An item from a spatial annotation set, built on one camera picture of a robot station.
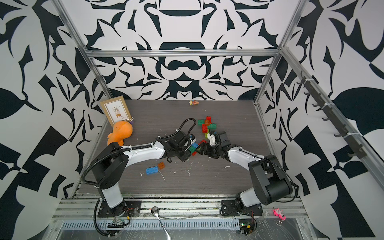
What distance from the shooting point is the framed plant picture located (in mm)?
1000

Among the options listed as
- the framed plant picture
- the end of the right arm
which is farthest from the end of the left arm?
the framed plant picture

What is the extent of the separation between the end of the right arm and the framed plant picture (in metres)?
0.57

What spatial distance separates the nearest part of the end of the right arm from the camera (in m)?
0.69
